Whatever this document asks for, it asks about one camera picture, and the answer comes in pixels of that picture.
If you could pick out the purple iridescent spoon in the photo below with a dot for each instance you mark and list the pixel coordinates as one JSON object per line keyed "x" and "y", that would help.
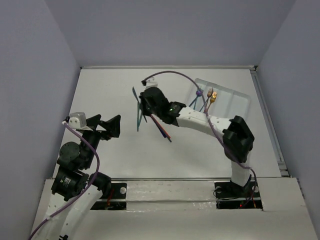
{"x": 159, "y": 127}

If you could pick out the teal knife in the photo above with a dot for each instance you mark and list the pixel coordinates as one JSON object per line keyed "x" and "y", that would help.
{"x": 139, "y": 117}

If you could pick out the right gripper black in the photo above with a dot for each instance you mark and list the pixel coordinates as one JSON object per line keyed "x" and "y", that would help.
{"x": 145, "y": 110}

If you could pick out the white cutlery tray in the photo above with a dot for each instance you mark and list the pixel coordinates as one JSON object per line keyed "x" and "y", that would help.
{"x": 229, "y": 102}

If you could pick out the ornate gold fork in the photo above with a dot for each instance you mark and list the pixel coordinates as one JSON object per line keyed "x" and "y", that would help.
{"x": 211, "y": 100}

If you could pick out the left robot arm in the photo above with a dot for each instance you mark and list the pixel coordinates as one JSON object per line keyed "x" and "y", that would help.
{"x": 78, "y": 183}

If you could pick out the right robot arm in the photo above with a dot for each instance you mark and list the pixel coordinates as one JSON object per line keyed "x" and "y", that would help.
{"x": 233, "y": 134}

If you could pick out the matte blue fork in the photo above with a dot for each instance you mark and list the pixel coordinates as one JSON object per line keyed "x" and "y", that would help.
{"x": 194, "y": 102}

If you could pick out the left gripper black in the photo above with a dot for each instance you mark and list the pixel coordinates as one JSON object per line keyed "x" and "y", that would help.
{"x": 100, "y": 128}

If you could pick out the rose gold fork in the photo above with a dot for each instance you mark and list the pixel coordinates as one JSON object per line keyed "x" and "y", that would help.
{"x": 209, "y": 94}

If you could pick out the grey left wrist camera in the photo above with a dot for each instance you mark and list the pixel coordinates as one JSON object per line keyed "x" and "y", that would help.
{"x": 76, "y": 120}

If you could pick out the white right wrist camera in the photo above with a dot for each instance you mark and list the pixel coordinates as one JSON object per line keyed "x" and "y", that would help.
{"x": 149, "y": 83}

